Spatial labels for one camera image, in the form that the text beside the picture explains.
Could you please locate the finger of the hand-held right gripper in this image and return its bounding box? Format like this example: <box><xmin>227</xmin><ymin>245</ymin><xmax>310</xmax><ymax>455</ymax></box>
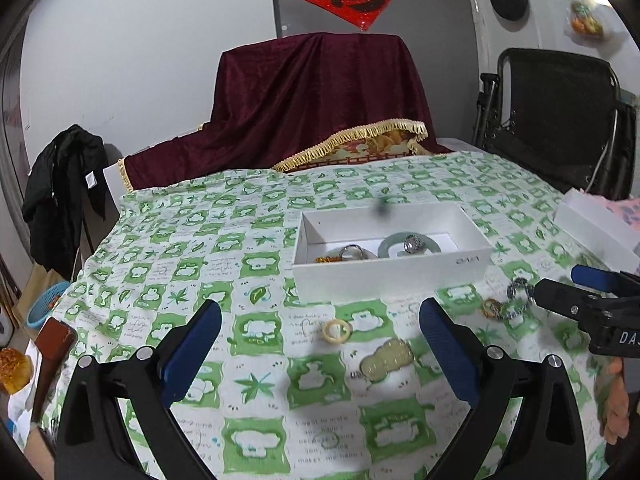
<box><xmin>534</xmin><ymin>279</ymin><xmax>618</xmax><ymax>332</ymax></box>
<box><xmin>571</xmin><ymin>264</ymin><xmax>640</xmax><ymax>302</ymax></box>

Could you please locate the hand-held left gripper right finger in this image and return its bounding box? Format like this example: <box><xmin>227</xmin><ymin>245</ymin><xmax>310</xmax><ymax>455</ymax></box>
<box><xmin>419</xmin><ymin>297</ymin><xmax>587</xmax><ymax>480</ymax></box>

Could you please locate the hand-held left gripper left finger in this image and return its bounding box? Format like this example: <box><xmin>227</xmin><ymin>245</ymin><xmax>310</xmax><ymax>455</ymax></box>
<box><xmin>54</xmin><ymin>300</ymin><xmax>223</xmax><ymax>480</ymax></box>

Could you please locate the silver chain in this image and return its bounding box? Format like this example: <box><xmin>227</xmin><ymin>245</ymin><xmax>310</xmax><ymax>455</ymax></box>
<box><xmin>505</xmin><ymin>277</ymin><xmax>538</xmax><ymax>321</ymax></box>

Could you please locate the white cardboard box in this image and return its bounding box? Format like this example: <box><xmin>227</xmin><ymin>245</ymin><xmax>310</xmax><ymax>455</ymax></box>
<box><xmin>291</xmin><ymin>202</ymin><xmax>495</xmax><ymax>305</ymax></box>

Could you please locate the green jade bangle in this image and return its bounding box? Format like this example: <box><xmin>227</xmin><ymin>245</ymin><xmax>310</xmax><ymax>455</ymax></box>
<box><xmin>377</xmin><ymin>231</ymin><xmax>443</xmax><ymax>259</ymax></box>

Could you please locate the person's right hand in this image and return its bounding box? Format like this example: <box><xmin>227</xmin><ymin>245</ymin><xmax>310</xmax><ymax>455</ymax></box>
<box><xmin>600</xmin><ymin>357</ymin><xmax>640</xmax><ymax>446</ymax></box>

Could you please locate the white box lid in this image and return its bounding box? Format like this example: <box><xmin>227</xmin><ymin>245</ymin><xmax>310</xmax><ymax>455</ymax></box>
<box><xmin>552</xmin><ymin>189</ymin><xmax>640</xmax><ymax>273</ymax></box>

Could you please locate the pale yellow jade pendant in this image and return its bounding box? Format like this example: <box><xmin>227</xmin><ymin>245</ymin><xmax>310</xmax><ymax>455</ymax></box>
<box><xmin>352</xmin><ymin>338</ymin><xmax>416</xmax><ymax>383</ymax></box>

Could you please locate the pink patterned cloth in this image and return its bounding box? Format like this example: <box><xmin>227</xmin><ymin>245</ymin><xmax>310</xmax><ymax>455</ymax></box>
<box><xmin>597</xmin><ymin>195</ymin><xmax>640</xmax><ymax>233</ymax></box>

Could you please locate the green and white tablecloth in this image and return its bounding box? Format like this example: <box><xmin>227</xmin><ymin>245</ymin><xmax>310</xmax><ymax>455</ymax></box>
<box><xmin>30</xmin><ymin>152</ymin><xmax>640</xmax><ymax>480</ymax></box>

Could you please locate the reddish brown wooden piece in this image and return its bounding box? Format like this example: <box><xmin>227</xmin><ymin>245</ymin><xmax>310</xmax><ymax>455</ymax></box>
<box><xmin>31</xmin><ymin>317</ymin><xmax>78</xmax><ymax>423</ymax></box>

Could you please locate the blue plastic basket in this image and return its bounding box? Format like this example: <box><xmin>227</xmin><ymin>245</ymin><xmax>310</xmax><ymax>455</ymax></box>
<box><xmin>26</xmin><ymin>281</ymin><xmax>71</xmax><ymax>331</ymax></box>

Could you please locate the black folding chair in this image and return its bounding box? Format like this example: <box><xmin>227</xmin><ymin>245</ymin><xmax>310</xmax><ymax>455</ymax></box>
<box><xmin>472</xmin><ymin>47</ymin><xmax>633</xmax><ymax>198</ymax></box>

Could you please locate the orange round object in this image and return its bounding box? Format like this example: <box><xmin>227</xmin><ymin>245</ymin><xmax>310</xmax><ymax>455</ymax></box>
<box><xmin>0</xmin><ymin>347</ymin><xmax>33</xmax><ymax>396</ymax></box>

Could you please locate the black jacket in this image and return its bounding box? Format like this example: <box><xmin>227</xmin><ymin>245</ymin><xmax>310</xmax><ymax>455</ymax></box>
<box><xmin>21</xmin><ymin>124</ymin><xmax>108</xmax><ymax>281</ymax></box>

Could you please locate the gold fringed patterned cloth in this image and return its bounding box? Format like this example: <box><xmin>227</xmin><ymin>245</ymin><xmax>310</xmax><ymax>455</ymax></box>
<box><xmin>272</xmin><ymin>119</ymin><xmax>430</xmax><ymax>175</ymax></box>

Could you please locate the bag of orange fruit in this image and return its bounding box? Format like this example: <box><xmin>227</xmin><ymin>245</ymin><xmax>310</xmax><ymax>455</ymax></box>
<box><xmin>565</xmin><ymin>0</ymin><xmax>608</xmax><ymax>43</ymax></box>

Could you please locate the maroon velvet cloth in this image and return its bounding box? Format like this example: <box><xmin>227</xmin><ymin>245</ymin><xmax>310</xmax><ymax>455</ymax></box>
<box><xmin>117</xmin><ymin>32</ymin><xmax>436</xmax><ymax>193</ymax></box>

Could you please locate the ivory ring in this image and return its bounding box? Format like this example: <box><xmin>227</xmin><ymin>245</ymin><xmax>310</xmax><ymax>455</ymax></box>
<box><xmin>321</xmin><ymin>319</ymin><xmax>354</xmax><ymax>345</ymax></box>

